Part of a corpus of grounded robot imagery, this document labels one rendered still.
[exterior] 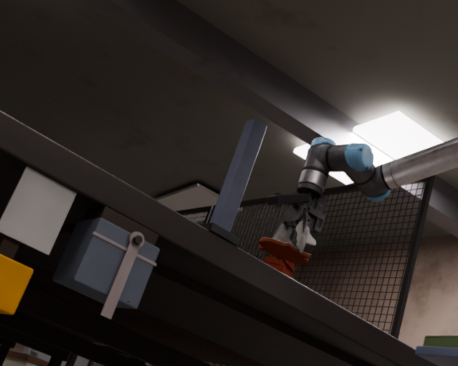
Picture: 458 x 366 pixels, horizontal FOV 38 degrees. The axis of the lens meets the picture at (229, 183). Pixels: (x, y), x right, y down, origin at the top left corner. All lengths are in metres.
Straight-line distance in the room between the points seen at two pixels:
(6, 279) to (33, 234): 0.09
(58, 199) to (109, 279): 0.17
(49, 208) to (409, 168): 1.03
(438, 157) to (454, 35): 2.25
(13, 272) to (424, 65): 3.48
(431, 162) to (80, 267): 1.03
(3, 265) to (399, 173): 1.12
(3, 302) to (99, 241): 0.19
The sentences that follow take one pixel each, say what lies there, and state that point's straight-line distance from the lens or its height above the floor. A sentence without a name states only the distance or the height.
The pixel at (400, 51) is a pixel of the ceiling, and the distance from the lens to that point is 4.21.
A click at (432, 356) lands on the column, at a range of 1.49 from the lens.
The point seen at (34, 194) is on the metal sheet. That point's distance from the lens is 1.16.
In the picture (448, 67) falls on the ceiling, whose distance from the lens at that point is 4.26.
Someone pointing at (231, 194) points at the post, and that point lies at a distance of 3.84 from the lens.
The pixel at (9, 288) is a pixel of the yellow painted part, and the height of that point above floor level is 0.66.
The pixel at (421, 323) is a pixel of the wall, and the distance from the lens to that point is 6.34.
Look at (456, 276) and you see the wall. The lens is 6.28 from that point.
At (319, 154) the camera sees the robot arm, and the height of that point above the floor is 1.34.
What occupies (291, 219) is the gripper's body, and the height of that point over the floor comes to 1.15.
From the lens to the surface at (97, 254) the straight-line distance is 1.17.
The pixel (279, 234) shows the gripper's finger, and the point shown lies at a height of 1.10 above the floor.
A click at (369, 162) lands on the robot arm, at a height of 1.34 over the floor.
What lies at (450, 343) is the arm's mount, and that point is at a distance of 1.51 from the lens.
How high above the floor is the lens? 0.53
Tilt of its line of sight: 21 degrees up
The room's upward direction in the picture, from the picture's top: 20 degrees clockwise
